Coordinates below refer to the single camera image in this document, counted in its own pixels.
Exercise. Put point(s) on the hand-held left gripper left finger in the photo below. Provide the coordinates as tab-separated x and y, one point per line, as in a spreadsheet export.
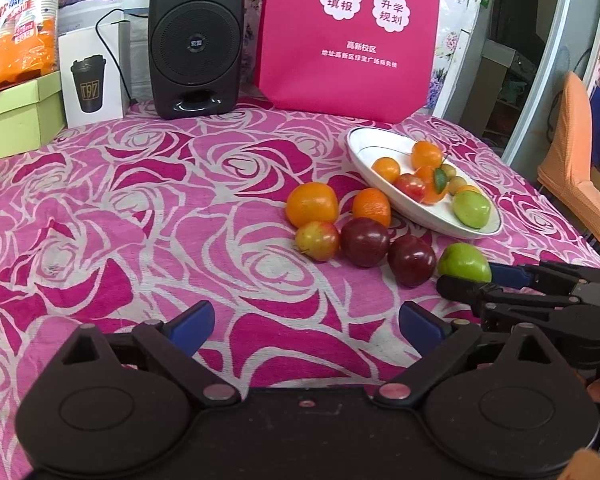
192	322

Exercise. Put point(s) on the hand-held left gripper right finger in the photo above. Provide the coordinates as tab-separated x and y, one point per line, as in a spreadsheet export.
420	322

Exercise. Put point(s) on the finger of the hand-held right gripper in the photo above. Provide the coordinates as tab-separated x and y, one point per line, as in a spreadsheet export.
505	297
510	275

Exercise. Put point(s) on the dark red plum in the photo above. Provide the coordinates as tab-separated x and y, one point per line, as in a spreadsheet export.
411	260
365	242

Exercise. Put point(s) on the large green fruit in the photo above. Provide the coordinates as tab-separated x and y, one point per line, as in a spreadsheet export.
471	210

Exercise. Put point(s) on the yellow-orange citrus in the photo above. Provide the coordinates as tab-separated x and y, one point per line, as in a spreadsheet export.
467	190

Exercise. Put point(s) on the orange with green leaf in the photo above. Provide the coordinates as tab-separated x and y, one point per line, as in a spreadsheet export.
430	187

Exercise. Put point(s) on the small orange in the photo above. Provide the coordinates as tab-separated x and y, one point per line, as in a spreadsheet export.
371	207
385	170

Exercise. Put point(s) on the red yellow apple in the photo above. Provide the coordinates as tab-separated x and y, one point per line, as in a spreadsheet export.
317	240

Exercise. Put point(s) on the large round orange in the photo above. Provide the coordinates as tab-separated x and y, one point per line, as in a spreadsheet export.
426	154

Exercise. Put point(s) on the large yellow-orange orange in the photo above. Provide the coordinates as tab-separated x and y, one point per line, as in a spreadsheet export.
312	205

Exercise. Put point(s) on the white oval plate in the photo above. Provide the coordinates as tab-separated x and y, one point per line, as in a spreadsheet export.
365	145

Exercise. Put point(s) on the person's left hand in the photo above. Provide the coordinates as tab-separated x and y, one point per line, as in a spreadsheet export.
590	467

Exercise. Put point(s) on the pink rose tablecloth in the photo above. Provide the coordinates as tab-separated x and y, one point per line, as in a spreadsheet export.
180	240

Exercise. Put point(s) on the orange chair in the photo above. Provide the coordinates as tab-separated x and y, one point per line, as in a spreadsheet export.
575	160

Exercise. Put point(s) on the pink tote bag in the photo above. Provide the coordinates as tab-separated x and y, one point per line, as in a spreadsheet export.
345	85

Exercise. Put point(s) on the black speaker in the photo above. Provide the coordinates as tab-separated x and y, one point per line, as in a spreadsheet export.
195	60

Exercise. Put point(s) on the green shoe box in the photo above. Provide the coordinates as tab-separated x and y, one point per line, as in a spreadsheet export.
15	125

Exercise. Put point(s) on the white cup box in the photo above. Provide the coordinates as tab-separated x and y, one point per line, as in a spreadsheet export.
110	60

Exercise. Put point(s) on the orange paper cup package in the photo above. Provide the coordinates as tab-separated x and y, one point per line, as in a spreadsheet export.
10	67

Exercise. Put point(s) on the white door frame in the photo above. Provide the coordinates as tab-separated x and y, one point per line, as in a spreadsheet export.
545	70

